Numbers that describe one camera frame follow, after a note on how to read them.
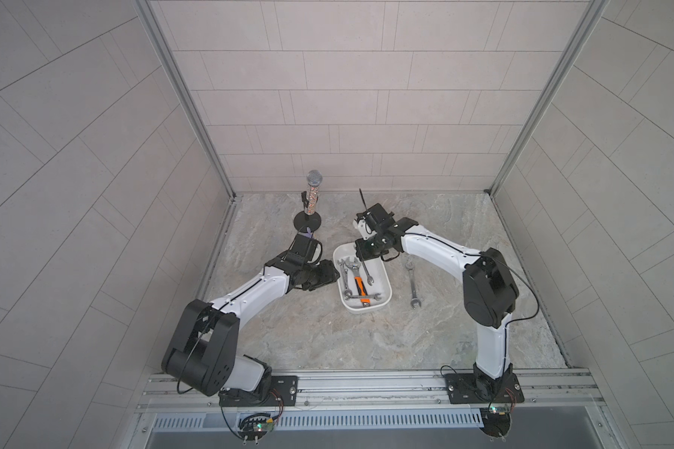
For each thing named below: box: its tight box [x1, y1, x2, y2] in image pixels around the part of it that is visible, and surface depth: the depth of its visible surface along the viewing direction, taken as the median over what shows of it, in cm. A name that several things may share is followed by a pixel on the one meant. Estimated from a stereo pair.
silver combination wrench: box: [337, 258, 353, 301], surface depth 93 cm
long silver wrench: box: [405, 260, 422, 309], surface depth 91 cm
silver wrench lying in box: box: [343, 289, 381, 302], surface depth 89 cm
